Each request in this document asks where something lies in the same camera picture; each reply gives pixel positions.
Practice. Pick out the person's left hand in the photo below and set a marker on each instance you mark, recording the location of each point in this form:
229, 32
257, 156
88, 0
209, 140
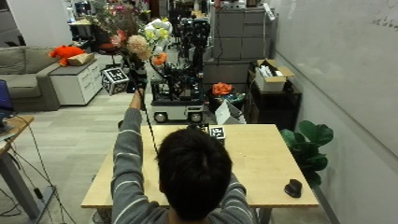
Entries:
138, 77

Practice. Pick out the person's right hand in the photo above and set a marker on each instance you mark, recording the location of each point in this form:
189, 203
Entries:
193, 126

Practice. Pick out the orange artificial flower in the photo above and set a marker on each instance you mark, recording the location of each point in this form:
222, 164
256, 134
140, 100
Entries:
160, 58

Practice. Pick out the peach pompon artificial flower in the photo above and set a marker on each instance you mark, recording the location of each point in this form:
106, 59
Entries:
138, 46

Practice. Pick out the red pink artificial flower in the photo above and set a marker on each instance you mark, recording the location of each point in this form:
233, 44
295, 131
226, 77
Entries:
118, 38

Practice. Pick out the white yellow artificial flowers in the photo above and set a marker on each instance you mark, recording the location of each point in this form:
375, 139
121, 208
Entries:
157, 30

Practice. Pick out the leafy branch with pink blossoms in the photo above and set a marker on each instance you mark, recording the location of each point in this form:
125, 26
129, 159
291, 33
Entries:
117, 17

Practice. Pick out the white marker cube left glove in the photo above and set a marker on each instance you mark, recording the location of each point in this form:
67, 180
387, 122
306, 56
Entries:
114, 81

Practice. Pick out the white marker cube glove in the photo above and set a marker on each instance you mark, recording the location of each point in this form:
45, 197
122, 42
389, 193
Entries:
217, 132
114, 81

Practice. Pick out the red stool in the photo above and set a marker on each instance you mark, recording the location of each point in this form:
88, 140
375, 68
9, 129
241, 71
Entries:
106, 47

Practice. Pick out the wheeled robot cart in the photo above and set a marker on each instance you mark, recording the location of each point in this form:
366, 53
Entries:
178, 93

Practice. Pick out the brown paper bag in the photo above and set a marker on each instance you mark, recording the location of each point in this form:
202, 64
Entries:
80, 59

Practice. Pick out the white drawer cabinet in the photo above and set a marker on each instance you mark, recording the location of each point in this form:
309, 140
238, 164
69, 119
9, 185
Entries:
79, 84

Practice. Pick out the orange plush toy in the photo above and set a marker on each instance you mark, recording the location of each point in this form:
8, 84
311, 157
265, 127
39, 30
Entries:
64, 53

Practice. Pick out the orange flower bunch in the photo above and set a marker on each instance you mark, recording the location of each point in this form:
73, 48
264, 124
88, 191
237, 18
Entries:
221, 88

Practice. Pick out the white paper bag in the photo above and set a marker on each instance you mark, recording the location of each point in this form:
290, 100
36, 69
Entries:
228, 113

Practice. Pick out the grey filing cabinets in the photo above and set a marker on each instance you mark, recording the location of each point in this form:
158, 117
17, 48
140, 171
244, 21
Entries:
242, 34

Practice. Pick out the white marker cube right glove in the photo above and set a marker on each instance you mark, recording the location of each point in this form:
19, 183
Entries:
217, 132

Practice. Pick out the grey sofa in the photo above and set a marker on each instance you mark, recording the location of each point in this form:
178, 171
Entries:
23, 77

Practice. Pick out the open cardboard box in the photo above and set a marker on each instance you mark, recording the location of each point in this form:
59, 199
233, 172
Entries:
272, 79

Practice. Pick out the blue laptop screen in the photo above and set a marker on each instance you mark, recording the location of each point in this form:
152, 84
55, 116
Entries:
4, 96

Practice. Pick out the black shelf cabinet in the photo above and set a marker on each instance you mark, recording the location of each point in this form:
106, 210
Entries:
272, 105

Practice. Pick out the wooden side desk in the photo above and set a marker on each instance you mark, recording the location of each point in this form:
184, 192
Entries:
15, 124

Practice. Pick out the the person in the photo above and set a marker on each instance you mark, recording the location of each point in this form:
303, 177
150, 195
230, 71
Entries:
136, 214

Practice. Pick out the green leafy potted plant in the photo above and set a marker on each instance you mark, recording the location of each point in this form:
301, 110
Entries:
309, 149

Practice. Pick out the black computer mouse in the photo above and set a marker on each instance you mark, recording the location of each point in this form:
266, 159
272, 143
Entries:
293, 188

